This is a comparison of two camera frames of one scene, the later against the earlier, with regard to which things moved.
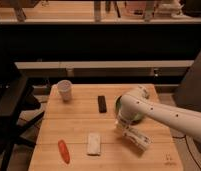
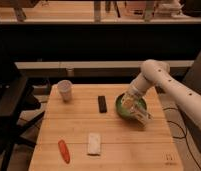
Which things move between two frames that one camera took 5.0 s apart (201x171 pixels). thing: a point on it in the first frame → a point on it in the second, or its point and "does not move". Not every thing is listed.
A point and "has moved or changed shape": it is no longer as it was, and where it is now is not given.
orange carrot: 64,151 does not move
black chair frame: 13,97 does not move
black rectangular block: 102,106 does not move
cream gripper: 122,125 → 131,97
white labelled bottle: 140,140 has moved or changed shape
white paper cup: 65,88 does not move
